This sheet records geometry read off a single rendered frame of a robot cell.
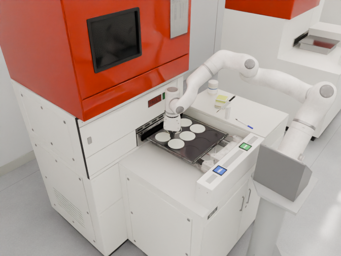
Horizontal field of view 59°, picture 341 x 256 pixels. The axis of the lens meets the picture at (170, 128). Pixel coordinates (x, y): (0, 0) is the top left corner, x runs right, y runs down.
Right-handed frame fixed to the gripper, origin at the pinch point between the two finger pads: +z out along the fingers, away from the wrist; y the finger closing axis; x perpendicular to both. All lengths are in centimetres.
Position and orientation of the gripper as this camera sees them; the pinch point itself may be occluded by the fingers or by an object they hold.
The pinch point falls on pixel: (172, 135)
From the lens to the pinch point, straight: 186.1
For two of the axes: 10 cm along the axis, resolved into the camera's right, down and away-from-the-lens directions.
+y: 9.7, 1.3, -1.9
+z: 0.0, 8.3, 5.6
